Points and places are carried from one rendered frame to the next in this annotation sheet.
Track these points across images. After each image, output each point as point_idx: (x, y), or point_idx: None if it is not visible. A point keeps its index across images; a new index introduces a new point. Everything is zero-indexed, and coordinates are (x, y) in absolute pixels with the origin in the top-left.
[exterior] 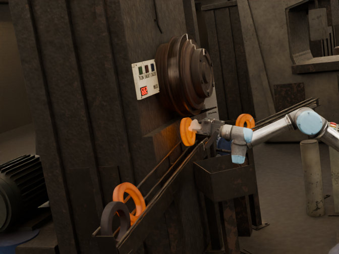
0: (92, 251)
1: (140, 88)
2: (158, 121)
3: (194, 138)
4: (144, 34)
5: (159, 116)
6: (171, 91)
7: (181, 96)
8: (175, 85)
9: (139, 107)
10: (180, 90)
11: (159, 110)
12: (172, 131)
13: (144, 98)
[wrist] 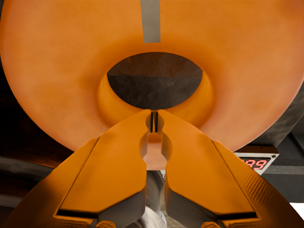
0: None
1: (263, 168)
2: (178, 78)
3: (35, 2)
4: (162, 203)
5: (165, 91)
6: (157, 184)
7: (158, 210)
8: (159, 208)
9: (277, 132)
10: (164, 221)
11: (152, 105)
12: None
13: (259, 153)
